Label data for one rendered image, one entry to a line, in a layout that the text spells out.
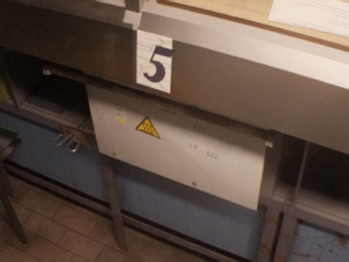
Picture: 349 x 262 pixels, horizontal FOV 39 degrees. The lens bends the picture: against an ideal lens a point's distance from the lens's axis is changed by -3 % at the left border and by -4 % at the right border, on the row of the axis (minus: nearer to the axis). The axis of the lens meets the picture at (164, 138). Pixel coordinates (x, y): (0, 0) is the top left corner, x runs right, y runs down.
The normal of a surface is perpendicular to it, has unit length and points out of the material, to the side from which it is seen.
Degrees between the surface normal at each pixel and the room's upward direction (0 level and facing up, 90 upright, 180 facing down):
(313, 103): 80
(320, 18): 27
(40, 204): 0
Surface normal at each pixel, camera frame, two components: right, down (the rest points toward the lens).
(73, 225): -0.05, -0.69
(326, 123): -0.47, 0.51
